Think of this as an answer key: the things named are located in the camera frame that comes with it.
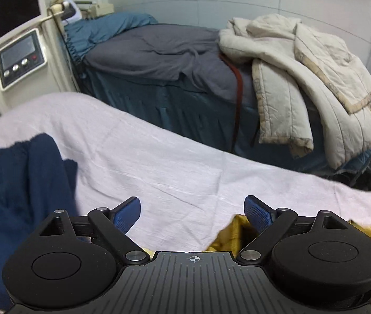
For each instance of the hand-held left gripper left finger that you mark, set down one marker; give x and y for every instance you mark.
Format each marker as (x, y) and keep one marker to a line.
(125, 216)

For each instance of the red-brown belt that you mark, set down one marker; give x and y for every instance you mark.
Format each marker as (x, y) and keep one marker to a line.
(238, 85)

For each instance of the beige quilted coat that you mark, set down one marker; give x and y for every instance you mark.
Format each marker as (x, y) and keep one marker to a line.
(319, 81)

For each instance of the mustard yellow garment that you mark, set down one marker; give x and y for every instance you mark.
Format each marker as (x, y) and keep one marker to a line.
(228, 238)

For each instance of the grey blanket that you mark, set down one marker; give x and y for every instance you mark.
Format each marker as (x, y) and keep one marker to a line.
(159, 52)

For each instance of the beige machine with screen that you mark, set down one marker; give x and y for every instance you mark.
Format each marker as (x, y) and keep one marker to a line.
(18, 59)

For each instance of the bed with teal cover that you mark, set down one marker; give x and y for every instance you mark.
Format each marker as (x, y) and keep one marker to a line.
(172, 114)

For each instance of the navy blue garment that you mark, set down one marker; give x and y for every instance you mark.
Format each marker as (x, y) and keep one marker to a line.
(15, 186)

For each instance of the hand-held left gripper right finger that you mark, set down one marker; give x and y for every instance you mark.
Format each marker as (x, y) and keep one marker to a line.
(259, 216)

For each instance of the beige box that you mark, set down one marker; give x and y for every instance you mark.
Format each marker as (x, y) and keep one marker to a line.
(100, 9)

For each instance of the white machine handpiece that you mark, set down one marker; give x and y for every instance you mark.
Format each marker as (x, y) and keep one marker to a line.
(69, 9)

